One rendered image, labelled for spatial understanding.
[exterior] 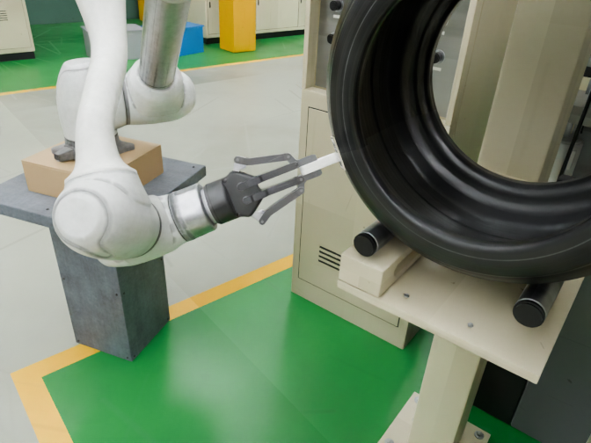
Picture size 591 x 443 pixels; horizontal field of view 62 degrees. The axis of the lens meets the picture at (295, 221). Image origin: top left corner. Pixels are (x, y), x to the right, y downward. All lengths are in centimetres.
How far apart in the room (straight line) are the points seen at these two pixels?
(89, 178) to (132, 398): 120
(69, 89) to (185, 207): 79
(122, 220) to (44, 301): 165
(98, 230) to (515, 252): 57
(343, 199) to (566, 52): 99
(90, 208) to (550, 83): 83
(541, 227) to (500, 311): 17
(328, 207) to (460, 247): 111
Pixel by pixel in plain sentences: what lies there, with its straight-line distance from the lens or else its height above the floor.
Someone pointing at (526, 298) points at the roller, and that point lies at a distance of 81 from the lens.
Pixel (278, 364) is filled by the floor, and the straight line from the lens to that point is 189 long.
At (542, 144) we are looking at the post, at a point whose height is 103.
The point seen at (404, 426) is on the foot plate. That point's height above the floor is 1.
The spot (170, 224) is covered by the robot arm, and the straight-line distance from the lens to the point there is 85.
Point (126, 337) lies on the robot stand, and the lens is 188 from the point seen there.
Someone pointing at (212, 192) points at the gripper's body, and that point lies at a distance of 84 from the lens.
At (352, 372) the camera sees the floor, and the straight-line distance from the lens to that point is 189.
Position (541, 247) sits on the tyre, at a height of 101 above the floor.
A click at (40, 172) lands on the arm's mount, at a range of 164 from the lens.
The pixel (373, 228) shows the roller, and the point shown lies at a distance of 89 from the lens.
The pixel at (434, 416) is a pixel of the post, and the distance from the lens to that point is 159.
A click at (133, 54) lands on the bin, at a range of 634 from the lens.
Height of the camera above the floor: 137
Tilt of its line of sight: 30 degrees down
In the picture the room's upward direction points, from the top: 3 degrees clockwise
